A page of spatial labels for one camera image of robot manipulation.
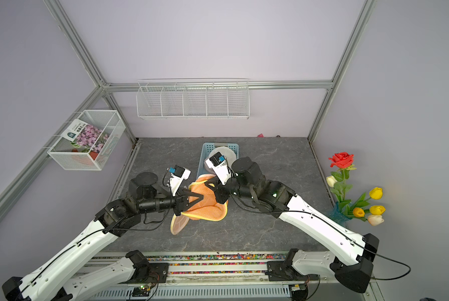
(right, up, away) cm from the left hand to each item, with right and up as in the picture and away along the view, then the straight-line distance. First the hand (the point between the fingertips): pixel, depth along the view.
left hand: (200, 199), depth 63 cm
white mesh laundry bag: (+10, +15, +45) cm, 49 cm away
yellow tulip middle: (+57, -2, -4) cm, 57 cm away
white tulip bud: (+47, +6, +5) cm, 48 cm away
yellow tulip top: (+60, +2, 0) cm, 60 cm away
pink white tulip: (+56, -5, -5) cm, 56 cm away
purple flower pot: (-46, +21, +11) cm, 52 cm away
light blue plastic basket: (-4, +19, +46) cm, 50 cm away
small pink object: (+30, +29, +61) cm, 74 cm away
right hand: (+2, +7, 0) cm, 7 cm away
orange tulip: (+50, -3, -5) cm, 50 cm away
